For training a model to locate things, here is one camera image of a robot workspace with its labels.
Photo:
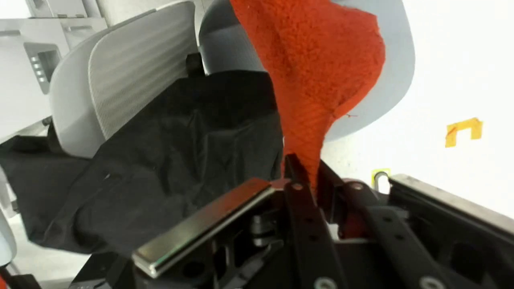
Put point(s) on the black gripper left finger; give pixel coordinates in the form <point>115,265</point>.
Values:
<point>316,258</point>

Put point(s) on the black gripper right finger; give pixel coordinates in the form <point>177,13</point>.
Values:
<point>369,217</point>

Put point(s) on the black bag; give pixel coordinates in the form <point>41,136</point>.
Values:
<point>194,143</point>

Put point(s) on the orange towel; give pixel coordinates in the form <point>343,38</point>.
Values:
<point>324,58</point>

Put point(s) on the grey mesh office chair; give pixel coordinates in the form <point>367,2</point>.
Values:
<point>113,75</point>

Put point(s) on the yellow tape mark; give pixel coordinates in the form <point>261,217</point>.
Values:
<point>471,127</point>

